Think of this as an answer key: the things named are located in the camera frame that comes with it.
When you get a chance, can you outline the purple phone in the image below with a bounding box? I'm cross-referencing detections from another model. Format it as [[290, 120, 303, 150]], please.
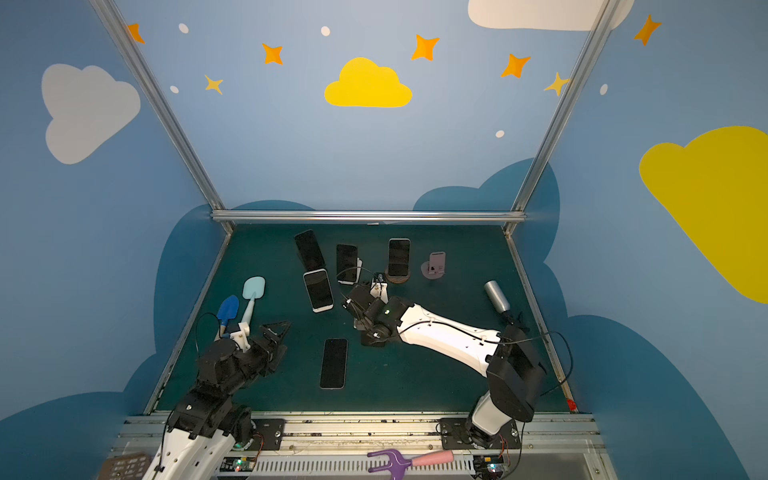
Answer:
[[319, 338, 348, 390]]

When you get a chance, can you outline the white framed phone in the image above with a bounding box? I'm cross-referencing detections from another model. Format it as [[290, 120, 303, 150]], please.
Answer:
[[303, 268, 334, 314]]

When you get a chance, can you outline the purple round phone stand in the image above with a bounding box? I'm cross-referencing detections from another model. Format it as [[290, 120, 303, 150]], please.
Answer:
[[421, 251, 446, 280]]

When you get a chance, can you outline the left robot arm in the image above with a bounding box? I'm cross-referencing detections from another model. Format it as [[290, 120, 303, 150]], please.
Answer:
[[144, 321, 291, 479]]

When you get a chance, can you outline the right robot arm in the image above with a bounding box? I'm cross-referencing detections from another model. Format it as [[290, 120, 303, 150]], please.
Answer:
[[342, 283, 548, 448]]

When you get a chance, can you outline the round wooden phone stand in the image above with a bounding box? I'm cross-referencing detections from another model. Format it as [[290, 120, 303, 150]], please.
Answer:
[[385, 272, 410, 284]]

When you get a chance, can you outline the black phone on rear stand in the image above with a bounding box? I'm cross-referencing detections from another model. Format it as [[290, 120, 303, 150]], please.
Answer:
[[336, 244, 359, 285]]

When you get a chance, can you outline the phone on wooden stand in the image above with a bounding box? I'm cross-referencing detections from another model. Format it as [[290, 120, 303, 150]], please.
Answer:
[[387, 238, 411, 278]]

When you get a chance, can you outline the black folding phone stand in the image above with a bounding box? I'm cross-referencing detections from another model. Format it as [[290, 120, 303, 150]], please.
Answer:
[[295, 236, 328, 274]]

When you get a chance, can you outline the light blue toy shovel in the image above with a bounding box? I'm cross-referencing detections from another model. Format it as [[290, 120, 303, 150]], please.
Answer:
[[241, 276, 266, 325]]

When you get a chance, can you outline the silver screwdriver tool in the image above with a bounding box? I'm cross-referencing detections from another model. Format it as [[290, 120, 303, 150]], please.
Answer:
[[484, 280, 530, 333]]

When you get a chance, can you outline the purple pink toy fork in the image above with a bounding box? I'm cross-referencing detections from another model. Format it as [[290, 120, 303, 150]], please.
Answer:
[[367, 449, 454, 480]]

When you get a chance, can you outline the brown perforated toy spatula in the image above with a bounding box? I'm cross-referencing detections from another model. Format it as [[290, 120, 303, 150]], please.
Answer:
[[97, 453, 152, 480]]

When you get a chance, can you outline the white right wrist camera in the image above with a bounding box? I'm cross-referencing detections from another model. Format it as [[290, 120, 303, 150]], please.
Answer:
[[370, 280, 389, 304]]

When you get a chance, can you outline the aluminium frame rail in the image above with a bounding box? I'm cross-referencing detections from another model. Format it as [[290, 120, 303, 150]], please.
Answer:
[[211, 210, 526, 224]]

